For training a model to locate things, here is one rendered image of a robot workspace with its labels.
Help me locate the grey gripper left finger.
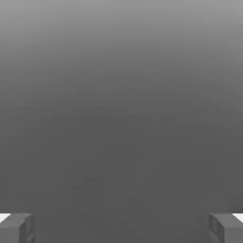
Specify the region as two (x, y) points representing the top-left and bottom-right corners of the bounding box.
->
(0, 212), (36, 243)

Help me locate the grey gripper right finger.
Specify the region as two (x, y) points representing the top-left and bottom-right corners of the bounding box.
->
(207, 212), (243, 243)

